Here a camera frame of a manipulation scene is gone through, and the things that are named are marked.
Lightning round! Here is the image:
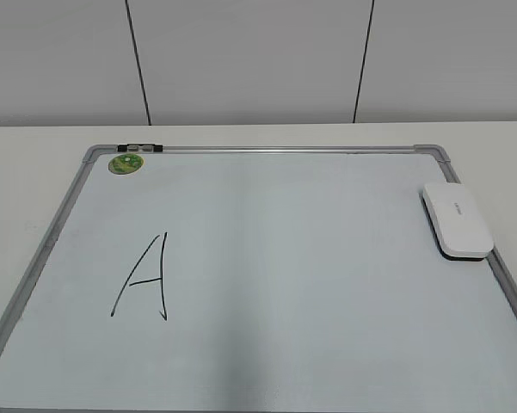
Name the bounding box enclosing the white board eraser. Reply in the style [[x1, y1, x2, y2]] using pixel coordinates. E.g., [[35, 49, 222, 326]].
[[422, 182, 495, 260]]

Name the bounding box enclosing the round green magnet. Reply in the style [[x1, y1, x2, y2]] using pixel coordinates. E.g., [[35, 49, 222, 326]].
[[108, 154, 145, 176]]

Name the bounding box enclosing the white board with grey frame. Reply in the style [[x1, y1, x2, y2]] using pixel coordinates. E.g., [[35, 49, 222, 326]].
[[0, 145, 517, 412]]

